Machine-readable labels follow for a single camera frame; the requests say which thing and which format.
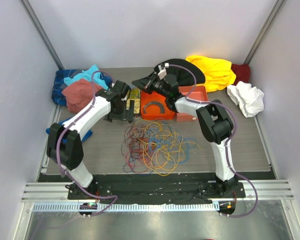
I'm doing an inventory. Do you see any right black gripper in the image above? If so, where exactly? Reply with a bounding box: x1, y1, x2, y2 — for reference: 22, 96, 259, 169
132, 72, 169, 99

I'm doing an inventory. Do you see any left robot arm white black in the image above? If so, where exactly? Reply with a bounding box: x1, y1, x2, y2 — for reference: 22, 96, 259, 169
46, 80, 134, 200

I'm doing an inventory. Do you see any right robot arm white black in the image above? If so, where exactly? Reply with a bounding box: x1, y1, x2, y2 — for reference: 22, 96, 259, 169
132, 73, 238, 198

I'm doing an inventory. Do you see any gold tin box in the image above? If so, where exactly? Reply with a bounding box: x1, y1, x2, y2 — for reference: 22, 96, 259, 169
126, 88, 141, 119

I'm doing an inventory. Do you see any orange square tray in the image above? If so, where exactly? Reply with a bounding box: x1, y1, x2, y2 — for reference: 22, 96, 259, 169
140, 91, 175, 120

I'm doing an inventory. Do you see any black cloth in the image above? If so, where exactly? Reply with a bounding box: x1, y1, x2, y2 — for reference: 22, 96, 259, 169
153, 58, 206, 87

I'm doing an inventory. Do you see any salmon pink cloth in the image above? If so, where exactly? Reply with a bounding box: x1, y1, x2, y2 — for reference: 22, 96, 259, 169
62, 78, 94, 114

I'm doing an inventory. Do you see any cyan cloth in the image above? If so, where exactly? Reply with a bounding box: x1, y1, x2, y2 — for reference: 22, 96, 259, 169
63, 64, 113, 90

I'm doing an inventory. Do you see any salmon pink square tray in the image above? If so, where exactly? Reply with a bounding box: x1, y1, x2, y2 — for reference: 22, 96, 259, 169
175, 85, 209, 122

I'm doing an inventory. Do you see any royal blue cloth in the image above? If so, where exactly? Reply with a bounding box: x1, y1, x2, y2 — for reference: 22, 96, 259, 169
45, 117, 93, 143

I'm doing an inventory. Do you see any blue plaid cloth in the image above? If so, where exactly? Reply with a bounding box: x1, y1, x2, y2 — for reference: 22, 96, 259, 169
51, 69, 113, 106

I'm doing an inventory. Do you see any yellow cloth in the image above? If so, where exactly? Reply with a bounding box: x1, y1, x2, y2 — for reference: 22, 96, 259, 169
185, 55, 237, 93

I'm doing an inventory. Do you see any dark red cloth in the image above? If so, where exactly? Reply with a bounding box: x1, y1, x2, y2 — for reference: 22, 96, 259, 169
231, 63, 251, 86

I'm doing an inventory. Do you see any white cloth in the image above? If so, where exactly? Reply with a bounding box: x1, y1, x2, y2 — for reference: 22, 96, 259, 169
226, 81, 265, 118

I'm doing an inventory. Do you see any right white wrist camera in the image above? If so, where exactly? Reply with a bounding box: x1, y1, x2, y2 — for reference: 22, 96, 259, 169
157, 62, 170, 80

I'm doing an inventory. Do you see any grey coiled wire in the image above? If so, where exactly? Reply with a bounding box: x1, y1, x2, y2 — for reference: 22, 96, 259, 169
143, 100, 167, 114

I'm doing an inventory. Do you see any blue tangled wire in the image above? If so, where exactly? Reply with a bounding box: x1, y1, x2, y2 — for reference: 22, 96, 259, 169
122, 119, 198, 174

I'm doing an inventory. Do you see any red tangled wire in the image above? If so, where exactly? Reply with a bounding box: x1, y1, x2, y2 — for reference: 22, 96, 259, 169
121, 124, 156, 167

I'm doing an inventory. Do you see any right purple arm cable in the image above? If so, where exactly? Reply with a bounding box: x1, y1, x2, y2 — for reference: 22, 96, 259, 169
167, 64, 260, 219

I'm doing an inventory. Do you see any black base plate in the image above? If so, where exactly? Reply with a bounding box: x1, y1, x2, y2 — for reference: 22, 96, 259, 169
37, 172, 276, 204

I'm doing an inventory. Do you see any white slotted cable duct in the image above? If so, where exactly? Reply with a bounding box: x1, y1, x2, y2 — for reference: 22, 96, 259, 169
32, 201, 220, 212

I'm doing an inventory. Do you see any left aluminium frame post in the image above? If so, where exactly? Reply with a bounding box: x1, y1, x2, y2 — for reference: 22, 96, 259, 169
20, 0, 65, 70

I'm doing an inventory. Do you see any aluminium frame post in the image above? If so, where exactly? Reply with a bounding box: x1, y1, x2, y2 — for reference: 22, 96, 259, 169
20, 0, 65, 70
244, 0, 287, 65

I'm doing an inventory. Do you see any right aluminium frame post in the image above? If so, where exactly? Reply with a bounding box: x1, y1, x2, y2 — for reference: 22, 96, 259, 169
244, 0, 287, 65

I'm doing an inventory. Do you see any aluminium rail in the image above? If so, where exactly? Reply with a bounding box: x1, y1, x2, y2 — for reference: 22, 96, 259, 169
21, 179, 294, 203

